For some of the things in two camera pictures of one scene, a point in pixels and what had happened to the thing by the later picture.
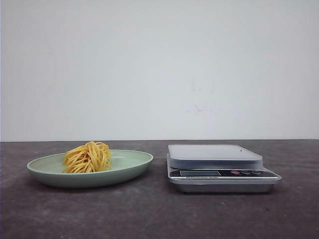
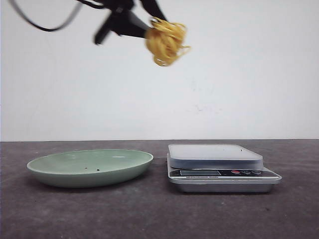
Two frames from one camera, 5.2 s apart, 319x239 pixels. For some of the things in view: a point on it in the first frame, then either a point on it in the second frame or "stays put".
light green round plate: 125,164 stays put
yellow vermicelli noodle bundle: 92,157 -> 164,40
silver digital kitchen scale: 218,169 stays put
